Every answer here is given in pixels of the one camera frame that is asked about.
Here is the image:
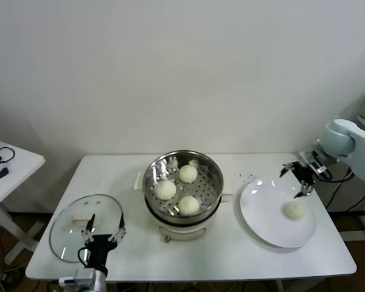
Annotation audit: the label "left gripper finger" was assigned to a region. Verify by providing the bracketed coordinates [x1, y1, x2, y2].
[108, 212, 128, 243]
[81, 214, 96, 244]

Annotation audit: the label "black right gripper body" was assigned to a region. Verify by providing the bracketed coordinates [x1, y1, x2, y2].
[291, 162, 316, 186]

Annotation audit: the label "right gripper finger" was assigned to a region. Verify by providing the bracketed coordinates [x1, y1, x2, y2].
[294, 181, 315, 200]
[279, 162, 296, 179]

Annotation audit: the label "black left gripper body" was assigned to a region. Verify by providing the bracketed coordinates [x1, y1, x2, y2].
[85, 234, 120, 273]

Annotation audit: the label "white steamed baozi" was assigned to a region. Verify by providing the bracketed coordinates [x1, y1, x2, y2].
[178, 164, 198, 183]
[155, 179, 177, 201]
[280, 201, 308, 221]
[176, 195, 201, 217]

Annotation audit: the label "stainless steel steamer basket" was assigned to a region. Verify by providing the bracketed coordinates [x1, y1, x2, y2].
[142, 149, 225, 219]

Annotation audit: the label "round glass pot lid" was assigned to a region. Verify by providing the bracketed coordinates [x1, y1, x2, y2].
[49, 193, 124, 263]

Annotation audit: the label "dark crumb specks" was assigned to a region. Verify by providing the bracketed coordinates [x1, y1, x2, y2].
[233, 172, 257, 181]

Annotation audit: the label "large white plate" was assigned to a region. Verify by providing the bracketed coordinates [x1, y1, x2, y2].
[239, 178, 318, 249]

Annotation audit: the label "white electric cooker pot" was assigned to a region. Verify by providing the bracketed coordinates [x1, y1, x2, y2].
[134, 172, 234, 244]

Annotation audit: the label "white side table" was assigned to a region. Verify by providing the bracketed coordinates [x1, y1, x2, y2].
[0, 138, 46, 265]

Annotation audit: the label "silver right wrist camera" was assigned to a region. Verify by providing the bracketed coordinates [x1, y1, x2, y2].
[297, 150, 328, 176]

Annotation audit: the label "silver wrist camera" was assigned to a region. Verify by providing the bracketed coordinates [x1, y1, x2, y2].
[297, 150, 328, 176]
[57, 269, 95, 288]

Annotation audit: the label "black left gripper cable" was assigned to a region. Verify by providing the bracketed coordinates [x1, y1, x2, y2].
[77, 246, 91, 268]

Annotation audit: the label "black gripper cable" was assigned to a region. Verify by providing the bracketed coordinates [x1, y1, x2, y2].
[315, 169, 353, 184]
[77, 246, 91, 268]

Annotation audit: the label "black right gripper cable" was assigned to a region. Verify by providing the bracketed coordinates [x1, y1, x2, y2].
[315, 169, 353, 184]

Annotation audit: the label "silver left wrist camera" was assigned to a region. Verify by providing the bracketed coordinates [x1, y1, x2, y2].
[57, 269, 95, 288]

